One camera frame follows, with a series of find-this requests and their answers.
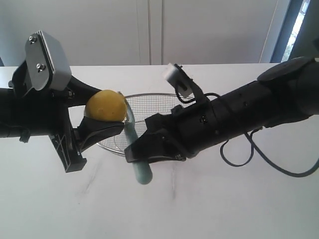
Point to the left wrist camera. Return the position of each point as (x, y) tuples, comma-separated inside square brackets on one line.
[(47, 64)]

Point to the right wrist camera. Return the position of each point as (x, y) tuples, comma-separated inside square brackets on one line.
[(186, 90)]

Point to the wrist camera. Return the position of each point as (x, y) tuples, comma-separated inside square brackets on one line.
[(47, 64), (186, 90)]

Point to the yellow lemon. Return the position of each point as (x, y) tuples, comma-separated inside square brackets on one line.
[(106, 105)]

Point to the wire mesh basket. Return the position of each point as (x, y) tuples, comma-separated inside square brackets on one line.
[(143, 106)]

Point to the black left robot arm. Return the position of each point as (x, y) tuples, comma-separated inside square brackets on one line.
[(24, 114)]

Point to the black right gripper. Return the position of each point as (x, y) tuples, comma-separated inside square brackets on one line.
[(182, 134)]

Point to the teal handled peeler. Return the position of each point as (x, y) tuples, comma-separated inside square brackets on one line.
[(142, 169)]

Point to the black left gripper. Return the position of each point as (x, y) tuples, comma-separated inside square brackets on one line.
[(37, 113)]

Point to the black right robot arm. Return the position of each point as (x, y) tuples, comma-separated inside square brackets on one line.
[(285, 93)]

